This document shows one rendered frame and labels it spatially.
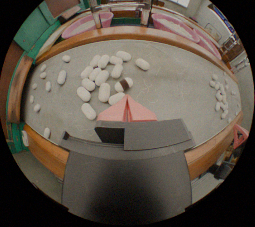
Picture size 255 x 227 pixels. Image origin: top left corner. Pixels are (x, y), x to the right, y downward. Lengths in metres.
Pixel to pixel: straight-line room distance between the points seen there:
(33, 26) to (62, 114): 0.56
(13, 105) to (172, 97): 0.55
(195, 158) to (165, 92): 0.18
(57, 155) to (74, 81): 0.19
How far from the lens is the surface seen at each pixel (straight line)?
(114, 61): 0.17
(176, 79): 0.20
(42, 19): 0.69
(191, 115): 0.21
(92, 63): 0.18
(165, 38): 0.26
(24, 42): 0.56
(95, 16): 0.29
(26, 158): 1.50
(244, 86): 4.77
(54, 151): 0.25
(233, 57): 4.92
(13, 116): 0.46
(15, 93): 0.45
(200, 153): 0.25
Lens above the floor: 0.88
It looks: 77 degrees down
